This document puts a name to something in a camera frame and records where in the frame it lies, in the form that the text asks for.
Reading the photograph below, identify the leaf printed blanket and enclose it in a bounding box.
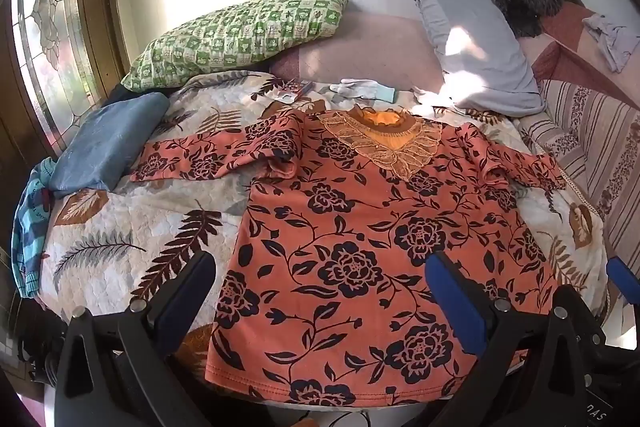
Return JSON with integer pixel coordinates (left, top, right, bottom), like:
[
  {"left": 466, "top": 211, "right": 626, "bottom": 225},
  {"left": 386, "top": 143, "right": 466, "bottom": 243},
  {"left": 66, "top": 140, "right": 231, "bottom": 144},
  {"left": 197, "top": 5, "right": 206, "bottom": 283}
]
[{"left": 39, "top": 71, "right": 608, "bottom": 408}]

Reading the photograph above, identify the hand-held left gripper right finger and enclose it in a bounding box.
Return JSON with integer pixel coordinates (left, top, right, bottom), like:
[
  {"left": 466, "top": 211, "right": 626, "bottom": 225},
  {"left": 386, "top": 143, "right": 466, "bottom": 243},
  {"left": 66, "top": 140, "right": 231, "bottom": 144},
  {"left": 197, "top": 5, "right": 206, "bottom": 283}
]
[{"left": 410, "top": 251, "right": 607, "bottom": 427}]

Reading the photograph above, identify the grey pillow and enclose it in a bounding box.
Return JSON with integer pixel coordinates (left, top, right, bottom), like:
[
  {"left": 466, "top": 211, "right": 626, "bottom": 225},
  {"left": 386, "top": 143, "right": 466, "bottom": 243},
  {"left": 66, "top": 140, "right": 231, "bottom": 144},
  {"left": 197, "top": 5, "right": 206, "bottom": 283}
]
[{"left": 396, "top": 0, "right": 547, "bottom": 116}]

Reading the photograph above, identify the stained glass window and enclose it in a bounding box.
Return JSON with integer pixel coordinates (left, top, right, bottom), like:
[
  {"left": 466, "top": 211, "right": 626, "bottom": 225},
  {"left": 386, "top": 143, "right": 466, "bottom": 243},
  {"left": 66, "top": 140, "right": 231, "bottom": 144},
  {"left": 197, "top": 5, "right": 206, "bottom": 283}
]
[{"left": 11, "top": 0, "right": 103, "bottom": 152}]

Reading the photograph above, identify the folded blue cloth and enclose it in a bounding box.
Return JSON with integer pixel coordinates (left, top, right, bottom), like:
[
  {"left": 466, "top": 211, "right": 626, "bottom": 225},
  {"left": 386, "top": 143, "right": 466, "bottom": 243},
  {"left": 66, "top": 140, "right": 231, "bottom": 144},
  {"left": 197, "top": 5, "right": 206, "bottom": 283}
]
[{"left": 50, "top": 92, "right": 171, "bottom": 200}]

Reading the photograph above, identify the blue striped garment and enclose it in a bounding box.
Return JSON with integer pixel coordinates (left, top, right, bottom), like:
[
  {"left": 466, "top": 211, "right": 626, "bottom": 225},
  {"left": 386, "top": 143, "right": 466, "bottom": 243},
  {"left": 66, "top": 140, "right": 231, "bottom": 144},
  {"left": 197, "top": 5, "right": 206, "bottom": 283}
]
[{"left": 12, "top": 157, "right": 57, "bottom": 299}]

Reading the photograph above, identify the green patterned pillow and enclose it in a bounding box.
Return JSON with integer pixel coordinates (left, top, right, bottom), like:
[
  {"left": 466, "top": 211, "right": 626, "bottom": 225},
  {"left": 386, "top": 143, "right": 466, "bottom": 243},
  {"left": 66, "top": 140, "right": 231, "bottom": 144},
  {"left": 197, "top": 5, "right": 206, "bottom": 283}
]
[{"left": 121, "top": 0, "right": 348, "bottom": 91}]

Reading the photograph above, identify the white glove with teal cuff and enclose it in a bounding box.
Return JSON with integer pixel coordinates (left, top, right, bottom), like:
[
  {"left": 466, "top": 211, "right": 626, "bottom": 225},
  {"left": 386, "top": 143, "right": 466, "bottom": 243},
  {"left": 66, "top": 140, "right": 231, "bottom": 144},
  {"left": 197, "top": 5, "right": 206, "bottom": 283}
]
[{"left": 331, "top": 79, "right": 398, "bottom": 104}]

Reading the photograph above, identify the striped floral blanket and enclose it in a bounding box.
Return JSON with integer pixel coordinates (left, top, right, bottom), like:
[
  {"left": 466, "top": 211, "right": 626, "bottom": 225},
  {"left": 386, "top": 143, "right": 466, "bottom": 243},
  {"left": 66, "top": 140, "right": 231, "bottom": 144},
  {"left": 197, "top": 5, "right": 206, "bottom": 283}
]
[{"left": 515, "top": 78, "right": 640, "bottom": 325}]

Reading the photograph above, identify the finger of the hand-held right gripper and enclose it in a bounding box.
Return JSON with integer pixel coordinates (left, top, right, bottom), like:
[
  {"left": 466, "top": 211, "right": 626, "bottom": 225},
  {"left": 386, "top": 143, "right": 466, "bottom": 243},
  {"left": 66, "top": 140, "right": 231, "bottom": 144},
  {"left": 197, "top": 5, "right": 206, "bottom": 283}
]
[{"left": 606, "top": 256, "right": 640, "bottom": 304}]

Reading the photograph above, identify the small red and blue packet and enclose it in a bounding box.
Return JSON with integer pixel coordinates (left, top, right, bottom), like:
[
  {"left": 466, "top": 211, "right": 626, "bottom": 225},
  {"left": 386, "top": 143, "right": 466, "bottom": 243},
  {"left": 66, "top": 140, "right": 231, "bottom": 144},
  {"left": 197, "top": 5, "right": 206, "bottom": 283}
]
[{"left": 274, "top": 79, "right": 313, "bottom": 102}]

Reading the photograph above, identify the brown and pink blanket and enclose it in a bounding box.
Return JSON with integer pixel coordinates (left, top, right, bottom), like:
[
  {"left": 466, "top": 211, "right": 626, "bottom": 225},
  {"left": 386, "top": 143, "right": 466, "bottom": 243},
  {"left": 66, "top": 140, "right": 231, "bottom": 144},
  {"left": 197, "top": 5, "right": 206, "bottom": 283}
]
[{"left": 515, "top": 0, "right": 640, "bottom": 110}]

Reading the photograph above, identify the wooden window frame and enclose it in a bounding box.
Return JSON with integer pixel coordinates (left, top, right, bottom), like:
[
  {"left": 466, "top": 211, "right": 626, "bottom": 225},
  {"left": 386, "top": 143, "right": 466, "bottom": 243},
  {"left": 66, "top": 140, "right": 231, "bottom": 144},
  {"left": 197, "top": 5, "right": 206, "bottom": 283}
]
[{"left": 0, "top": 0, "right": 132, "bottom": 258}]

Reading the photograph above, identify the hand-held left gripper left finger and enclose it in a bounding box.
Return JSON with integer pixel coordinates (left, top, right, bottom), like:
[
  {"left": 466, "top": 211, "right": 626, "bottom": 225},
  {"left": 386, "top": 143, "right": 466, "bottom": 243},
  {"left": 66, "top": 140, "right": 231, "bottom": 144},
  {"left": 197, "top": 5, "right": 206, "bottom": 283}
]
[{"left": 52, "top": 249, "right": 217, "bottom": 427}]

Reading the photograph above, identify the light grey crumpled cloth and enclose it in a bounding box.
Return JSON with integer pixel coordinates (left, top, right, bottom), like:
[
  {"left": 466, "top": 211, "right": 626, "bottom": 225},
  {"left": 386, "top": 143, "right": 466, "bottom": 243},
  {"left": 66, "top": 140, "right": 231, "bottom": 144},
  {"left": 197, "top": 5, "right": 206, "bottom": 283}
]
[{"left": 582, "top": 13, "right": 640, "bottom": 74}]

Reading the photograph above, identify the orange floral shirt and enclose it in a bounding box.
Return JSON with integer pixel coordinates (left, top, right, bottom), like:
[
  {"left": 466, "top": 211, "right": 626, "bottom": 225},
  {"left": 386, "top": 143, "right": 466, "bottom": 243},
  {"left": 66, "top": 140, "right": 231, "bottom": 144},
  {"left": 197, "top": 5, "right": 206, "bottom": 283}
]
[{"left": 131, "top": 105, "right": 568, "bottom": 409}]

